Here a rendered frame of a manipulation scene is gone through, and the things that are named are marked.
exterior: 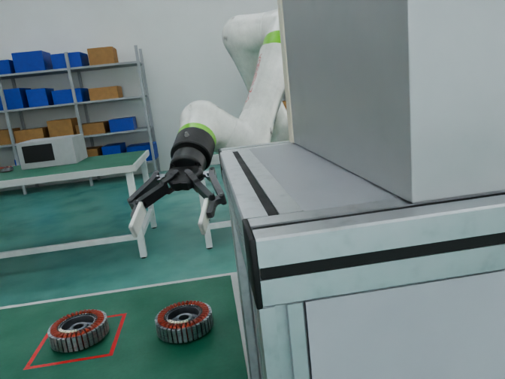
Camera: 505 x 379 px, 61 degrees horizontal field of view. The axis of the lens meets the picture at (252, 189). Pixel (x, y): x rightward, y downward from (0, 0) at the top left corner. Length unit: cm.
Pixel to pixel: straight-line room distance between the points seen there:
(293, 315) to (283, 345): 3
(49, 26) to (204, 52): 240
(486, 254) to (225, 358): 58
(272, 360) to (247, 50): 119
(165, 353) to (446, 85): 69
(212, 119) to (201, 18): 648
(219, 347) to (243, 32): 91
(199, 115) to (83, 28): 669
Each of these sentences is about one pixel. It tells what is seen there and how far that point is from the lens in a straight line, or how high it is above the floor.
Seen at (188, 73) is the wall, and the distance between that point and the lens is 739.
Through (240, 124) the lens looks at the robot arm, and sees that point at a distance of 106.
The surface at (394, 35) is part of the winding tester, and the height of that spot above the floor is 122.
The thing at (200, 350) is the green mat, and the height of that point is 75.
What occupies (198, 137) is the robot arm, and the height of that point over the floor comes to 111.
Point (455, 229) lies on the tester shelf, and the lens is 30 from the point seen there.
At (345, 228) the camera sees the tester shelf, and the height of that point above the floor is 111.
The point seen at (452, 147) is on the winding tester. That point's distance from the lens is 31.
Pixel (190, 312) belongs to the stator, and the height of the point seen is 77.
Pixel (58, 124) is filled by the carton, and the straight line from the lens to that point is 718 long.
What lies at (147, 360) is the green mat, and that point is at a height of 75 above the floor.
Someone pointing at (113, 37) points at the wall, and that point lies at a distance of 755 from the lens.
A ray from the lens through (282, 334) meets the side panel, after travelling 29.
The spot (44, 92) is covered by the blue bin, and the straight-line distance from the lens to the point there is 720.
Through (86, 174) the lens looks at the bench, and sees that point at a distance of 338.
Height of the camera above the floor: 120
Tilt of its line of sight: 13 degrees down
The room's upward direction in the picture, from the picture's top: 6 degrees counter-clockwise
